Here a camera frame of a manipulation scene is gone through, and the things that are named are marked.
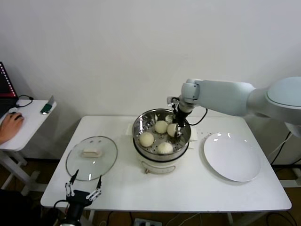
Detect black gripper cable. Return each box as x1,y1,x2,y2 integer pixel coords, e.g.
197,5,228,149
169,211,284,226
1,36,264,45
185,108,209,126
53,199,70,210

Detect round white plate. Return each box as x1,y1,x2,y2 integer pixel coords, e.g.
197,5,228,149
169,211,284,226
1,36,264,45
203,132,261,182

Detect white steamed baozi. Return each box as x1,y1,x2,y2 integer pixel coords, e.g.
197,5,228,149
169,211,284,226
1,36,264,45
139,132,155,148
166,123,177,137
154,120,169,134
157,142,174,155

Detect white power strip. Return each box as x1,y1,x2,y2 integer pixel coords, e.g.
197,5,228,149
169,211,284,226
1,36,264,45
133,218,163,226

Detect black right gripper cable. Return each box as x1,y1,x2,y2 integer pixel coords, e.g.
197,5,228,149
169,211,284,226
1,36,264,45
185,108,209,126

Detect white work table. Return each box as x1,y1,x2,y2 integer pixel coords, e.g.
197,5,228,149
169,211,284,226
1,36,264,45
40,115,292,226

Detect green circuit board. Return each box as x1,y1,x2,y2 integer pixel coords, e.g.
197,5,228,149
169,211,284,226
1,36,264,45
40,103,53,116

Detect stainless steel steamer basket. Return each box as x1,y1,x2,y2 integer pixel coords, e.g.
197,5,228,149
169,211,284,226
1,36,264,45
131,108,191,161

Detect round glass pot lid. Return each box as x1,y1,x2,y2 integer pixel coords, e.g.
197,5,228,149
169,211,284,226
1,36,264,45
65,136,118,181

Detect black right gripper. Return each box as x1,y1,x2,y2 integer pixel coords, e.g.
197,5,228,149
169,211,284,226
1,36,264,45
171,110,187,138

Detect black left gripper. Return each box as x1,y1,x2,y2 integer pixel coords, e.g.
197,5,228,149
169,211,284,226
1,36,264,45
64,169,103,221

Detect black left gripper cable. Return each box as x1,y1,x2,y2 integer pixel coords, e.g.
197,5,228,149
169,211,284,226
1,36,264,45
53,199,70,210

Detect black wall cable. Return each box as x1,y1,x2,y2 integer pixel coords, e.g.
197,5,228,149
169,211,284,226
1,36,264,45
270,133,292,165

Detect black looped usb cable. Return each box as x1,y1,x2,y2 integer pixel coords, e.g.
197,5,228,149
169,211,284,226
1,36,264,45
15,95,33,109

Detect white electric cooker base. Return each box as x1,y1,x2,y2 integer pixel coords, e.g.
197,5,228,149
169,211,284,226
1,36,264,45
126,122,198,175

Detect black laptop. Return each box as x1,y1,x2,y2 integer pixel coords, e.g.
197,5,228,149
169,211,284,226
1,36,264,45
0,62,18,118

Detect bare person hand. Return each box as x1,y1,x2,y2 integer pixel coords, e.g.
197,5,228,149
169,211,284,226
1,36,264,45
0,113,25,145

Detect white side table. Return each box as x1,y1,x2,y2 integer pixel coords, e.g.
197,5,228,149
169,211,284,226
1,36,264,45
0,100,57,196

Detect white wall cable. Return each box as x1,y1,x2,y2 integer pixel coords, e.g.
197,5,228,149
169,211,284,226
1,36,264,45
268,137,291,158

